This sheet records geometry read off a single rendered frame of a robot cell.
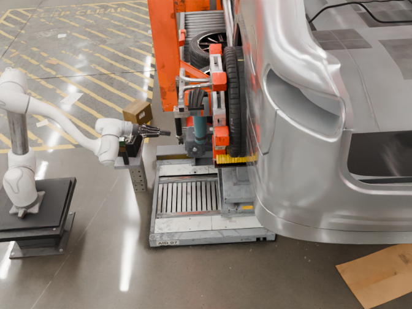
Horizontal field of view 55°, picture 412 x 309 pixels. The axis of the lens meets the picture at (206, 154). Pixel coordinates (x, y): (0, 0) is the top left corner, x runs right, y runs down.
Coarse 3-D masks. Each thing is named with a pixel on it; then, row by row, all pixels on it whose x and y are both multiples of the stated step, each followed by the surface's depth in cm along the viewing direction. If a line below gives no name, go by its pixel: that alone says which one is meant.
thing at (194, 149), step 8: (192, 128) 295; (208, 128) 290; (192, 136) 288; (208, 136) 287; (192, 144) 287; (200, 144) 287; (208, 144) 290; (192, 152) 291; (200, 152) 292; (208, 152) 314; (192, 160) 316; (200, 160) 315; (208, 160) 315
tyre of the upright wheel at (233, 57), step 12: (228, 48) 222; (240, 48) 220; (228, 60) 212; (240, 60) 211; (228, 72) 209; (240, 72) 207; (228, 84) 208; (240, 84) 206; (240, 96) 206; (240, 108) 207; (240, 120) 209; (240, 132) 212; (240, 144) 218; (240, 156) 233
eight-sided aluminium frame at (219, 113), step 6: (216, 54) 229; (210, 60) 224; (216, 60) 227; (222, 96) 211; (216, 102) 211; (222, 102) 211; (216, 108) 211; (222, 108) 211; (216, 114) 210; (222, 114) 210; (216, 120) 213; (222, 120) 213
